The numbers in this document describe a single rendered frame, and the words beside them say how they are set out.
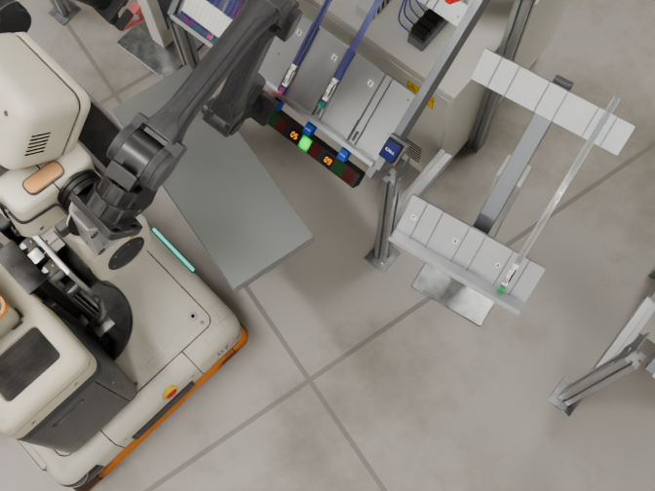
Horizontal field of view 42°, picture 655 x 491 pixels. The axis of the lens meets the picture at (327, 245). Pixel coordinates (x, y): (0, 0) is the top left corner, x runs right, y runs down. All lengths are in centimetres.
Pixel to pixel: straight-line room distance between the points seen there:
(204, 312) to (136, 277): 22
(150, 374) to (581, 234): 142
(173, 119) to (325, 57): 66
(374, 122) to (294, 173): 83
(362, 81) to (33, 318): 92
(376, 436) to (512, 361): 48
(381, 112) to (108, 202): 77
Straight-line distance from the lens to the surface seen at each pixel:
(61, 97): 150
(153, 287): 247
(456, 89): 227
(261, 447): 262
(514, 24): 226
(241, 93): 181
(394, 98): 201
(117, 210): 153
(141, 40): 313
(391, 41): 233
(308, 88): 211
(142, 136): 151
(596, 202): 291
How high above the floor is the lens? 260
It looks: 72 degrees down
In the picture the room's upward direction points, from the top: 4 degrees counter-clockwise
